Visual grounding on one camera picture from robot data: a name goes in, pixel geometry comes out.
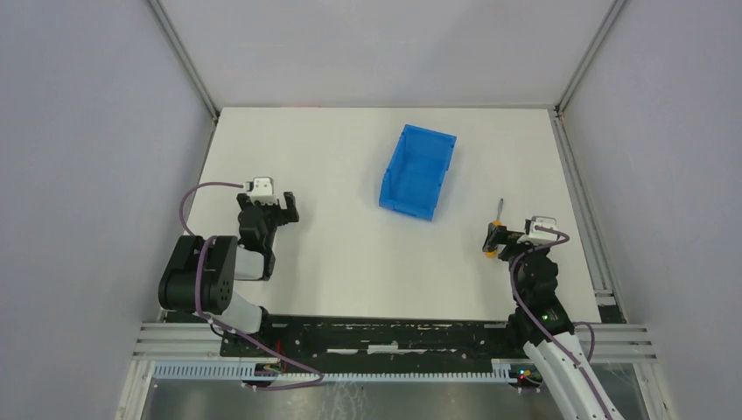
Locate orange handled screwdriver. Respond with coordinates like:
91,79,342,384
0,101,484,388
486,197,504,258

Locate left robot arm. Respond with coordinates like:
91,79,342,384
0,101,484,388
157,192,299,334

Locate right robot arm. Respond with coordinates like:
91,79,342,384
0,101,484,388
482,217,623,419

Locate blue plastic bin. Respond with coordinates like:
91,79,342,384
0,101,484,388
379,124,457,221

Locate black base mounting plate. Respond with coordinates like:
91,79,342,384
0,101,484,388
256,314,526,374

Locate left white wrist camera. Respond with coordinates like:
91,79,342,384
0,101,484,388
243,177,279,206

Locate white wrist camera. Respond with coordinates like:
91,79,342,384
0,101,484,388
517,216,560,246
243,177,279,206

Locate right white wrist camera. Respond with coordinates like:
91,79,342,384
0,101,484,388
517,216,560,246

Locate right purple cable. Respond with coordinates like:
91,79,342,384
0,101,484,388
508,226,616,420

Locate purple cable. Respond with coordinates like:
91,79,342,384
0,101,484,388
178,181,325,392
508,226,616,420

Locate right aluminium frame rails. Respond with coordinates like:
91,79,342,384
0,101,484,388
575,324,657,364

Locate aluminium frame rails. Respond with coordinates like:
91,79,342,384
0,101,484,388
132,323,223,361
575,324,657,364

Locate left aluminium frame rails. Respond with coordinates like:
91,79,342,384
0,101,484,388
132,323,223,361

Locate white slotted cable duct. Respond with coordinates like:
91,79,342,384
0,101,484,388
152,360,516,385

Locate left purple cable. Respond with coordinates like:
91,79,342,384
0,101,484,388
178,181,325,392

